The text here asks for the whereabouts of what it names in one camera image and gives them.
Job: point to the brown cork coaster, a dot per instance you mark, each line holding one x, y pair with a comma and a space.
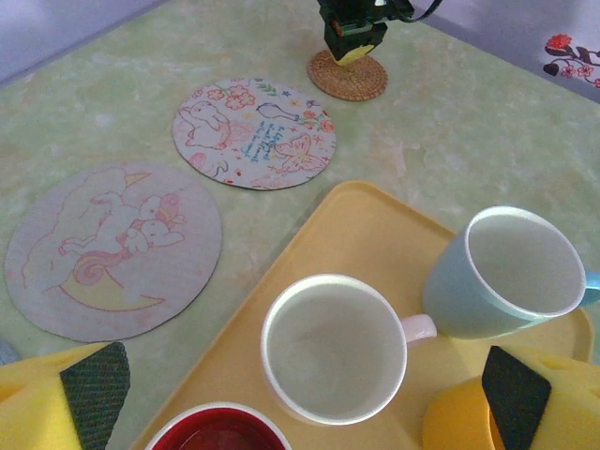
349, 82

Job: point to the yellow cup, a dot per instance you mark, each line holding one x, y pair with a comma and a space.
457, 417

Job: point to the round unicorn print coaster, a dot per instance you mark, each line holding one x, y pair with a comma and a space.
112, 253

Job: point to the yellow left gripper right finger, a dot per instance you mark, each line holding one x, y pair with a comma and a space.
562, 403

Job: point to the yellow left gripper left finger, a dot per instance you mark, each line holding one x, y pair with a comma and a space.
33, 403

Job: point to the light blue mug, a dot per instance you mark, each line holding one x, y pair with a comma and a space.
520, 262

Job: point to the white mug with red inside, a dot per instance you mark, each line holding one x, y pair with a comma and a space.
215, 429

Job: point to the yellow plastic tray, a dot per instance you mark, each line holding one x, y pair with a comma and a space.
356, 234

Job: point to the pale pink mug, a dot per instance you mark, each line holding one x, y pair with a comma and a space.
333, 347

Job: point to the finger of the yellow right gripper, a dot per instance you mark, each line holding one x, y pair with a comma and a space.
354, 55

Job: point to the round floral cat print coaster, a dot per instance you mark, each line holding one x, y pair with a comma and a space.
253, 136

